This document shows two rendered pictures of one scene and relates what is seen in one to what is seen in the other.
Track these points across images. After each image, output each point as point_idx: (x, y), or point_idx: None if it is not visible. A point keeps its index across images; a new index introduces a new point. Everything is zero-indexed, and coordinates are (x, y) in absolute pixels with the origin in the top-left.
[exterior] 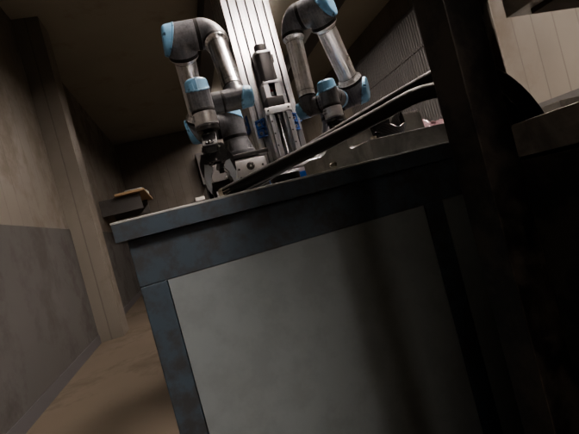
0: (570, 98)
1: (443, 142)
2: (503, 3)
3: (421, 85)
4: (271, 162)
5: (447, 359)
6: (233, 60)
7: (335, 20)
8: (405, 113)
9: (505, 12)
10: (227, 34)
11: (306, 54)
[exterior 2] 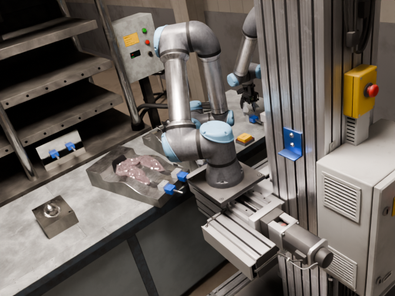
0: (49, 200)
1: (153, 129)
2: (122, 98)
3: (153, 103)
4: (201, 102)
5: None
6: (238, 53)
7: (161, 60)
8: (156, 128)
9: (123, 100)
10: (243, 29)
11: (204, 74)
